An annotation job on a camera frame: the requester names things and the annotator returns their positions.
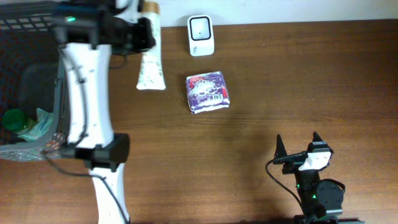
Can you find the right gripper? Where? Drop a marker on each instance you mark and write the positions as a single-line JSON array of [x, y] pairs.
[[292, 157]]

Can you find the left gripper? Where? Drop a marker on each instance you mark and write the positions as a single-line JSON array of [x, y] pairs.
[[137, 32]]

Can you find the white cream tube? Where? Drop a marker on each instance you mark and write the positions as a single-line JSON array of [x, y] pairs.
[[151, 75]]

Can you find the purple pink tissue pack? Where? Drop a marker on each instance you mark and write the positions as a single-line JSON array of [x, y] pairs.
[[207, 92]]

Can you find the teal wet wipes pack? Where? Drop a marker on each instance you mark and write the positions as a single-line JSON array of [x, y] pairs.
[[40, 127]]

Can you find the green lid glass jar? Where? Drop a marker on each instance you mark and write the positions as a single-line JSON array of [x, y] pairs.
[[15, 120]]

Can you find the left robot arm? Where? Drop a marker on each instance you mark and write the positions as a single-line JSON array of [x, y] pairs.
[[88, 34]]

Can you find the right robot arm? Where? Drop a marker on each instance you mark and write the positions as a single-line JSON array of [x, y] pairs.
[[319, 199]]

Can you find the white barcode scanner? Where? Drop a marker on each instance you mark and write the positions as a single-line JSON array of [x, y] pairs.
[[200, 35]]

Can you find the dark grey plastic basket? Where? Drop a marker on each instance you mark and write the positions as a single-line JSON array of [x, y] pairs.
[[32, 78]]

